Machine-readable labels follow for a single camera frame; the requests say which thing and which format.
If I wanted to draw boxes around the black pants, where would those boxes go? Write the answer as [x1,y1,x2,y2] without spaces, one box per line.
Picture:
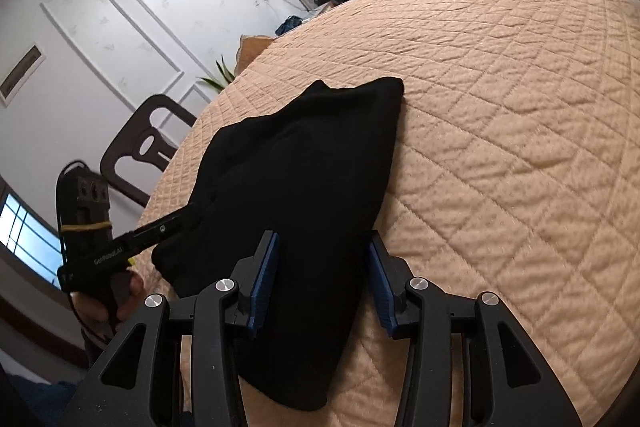
[152,77,404,411]

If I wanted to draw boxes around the person's left hand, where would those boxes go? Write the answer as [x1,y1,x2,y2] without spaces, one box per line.
[70,270,146,336]

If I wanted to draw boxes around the green potted plant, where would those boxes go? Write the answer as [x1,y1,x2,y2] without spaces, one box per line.
[198,56,236,92]

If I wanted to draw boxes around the beige quilted bedspread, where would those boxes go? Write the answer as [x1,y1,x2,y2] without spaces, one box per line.
[142,0,639,426]

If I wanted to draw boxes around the dark chair by wall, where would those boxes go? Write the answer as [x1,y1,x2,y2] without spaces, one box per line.
[100,94,196,207]

